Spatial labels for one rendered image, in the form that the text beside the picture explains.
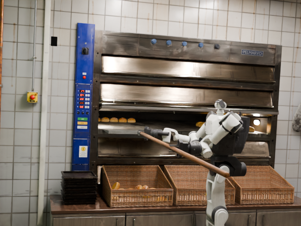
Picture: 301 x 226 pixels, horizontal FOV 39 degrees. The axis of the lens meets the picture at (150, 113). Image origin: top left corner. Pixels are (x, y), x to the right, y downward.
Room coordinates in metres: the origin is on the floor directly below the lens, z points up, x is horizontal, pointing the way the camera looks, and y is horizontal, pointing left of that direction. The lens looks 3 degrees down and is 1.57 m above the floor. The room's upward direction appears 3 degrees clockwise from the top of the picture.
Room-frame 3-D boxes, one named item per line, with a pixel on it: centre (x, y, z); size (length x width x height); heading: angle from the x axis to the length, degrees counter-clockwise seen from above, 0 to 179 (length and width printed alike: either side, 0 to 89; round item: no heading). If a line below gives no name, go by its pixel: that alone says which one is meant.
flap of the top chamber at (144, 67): (4.23, -0.39, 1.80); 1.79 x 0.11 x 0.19; 105
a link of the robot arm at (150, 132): (3.71, -0.02, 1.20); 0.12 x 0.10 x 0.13; 71
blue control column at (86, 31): (4.86, 0.87, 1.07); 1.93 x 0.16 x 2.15; 15
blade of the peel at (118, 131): (3.97, 0.14, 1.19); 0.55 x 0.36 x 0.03; 106
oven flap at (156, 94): (4.23, -0.39, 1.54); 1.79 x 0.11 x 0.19; 105
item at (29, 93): (3.81, 1.05, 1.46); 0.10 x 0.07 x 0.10; 105
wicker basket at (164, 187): (3.83, 0.10, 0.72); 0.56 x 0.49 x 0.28; 106
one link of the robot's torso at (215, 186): (3.38, -0.57, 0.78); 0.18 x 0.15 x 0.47; 16
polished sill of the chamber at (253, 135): (4.26, -0.38, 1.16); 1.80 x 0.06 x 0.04; 105
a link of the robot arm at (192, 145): (2.92, -0.26, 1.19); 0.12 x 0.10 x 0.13; 105
